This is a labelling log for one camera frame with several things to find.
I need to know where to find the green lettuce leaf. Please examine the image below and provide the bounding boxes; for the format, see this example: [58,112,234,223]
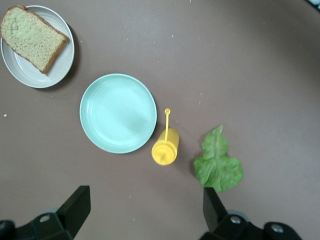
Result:
[193,124,245,193]

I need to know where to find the yellow mustard squeeze bottle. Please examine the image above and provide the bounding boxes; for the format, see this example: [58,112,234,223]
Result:
[151,107,180,166]

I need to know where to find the beige plate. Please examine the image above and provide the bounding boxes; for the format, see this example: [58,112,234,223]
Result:
[0,5,76,89]

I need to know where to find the brown bread slice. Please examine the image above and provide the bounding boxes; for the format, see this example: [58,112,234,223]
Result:
[0,5,71,75]

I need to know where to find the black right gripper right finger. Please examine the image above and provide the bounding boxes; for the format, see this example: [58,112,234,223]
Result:
[199,186,304,240]

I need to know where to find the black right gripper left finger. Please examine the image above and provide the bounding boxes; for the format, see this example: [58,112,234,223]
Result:
[0,184,91,240]

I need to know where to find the mint green plate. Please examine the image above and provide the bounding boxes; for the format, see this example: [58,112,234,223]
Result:
[79,73,158,155]

